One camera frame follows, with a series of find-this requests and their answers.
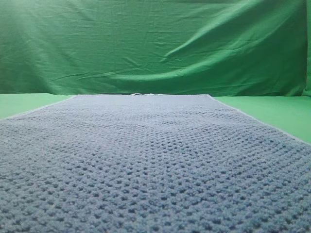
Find blue waffle-weave towel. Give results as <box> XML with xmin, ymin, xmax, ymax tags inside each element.
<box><xmin>0</xmin><ymin>95</ymin><xmax>311</xmax><ymax>233</ymax></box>

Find green backdrop cloth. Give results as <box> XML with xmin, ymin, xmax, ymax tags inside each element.
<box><xmin>0</xmin><ymin>0</ymin><xmax>311</xmax><ymax>96</ymax></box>

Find green table cover cloth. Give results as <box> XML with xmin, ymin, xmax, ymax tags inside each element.
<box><xmin>0</xmin><ymin>94</ymin><xmax>311</xmax><ymax>143</ymax></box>

